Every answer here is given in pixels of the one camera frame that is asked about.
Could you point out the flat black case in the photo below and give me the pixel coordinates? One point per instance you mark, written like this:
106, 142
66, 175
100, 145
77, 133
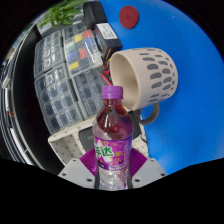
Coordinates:
94, 13

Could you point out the black rectangular speaker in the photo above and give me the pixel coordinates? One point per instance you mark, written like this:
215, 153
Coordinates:
86, 138

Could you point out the white perforated storage tray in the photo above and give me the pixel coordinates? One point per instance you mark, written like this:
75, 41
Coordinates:
66, 143

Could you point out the purple-capped clear drink bottle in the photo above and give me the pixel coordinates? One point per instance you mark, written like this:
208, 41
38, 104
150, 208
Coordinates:
112, 146

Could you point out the flat round red coaster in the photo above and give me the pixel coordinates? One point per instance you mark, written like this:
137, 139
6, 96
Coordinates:
129, 16

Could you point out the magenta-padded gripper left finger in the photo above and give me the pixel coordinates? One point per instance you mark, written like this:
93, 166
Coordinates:
75, 171

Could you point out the black case with white label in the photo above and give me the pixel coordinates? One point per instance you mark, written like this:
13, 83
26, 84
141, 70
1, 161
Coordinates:
108, 38

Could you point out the beige mug with grey ovals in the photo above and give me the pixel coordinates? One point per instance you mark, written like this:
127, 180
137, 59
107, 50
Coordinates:
156, 76

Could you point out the green potted plant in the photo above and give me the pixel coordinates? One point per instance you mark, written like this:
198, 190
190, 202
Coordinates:
63, 13

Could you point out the yellow multimeter with red leads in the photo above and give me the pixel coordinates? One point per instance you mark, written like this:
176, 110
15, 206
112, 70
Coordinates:
107, 71

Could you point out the grey parts drawer cabinet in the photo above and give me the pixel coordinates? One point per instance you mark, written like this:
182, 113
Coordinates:
88, 91
48, 53
71, 30
56, 100

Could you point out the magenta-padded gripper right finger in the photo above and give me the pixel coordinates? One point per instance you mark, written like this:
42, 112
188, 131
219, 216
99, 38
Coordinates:
151, 171

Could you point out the dark wall shelf unit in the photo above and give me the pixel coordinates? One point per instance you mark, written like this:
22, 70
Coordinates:
20, 110

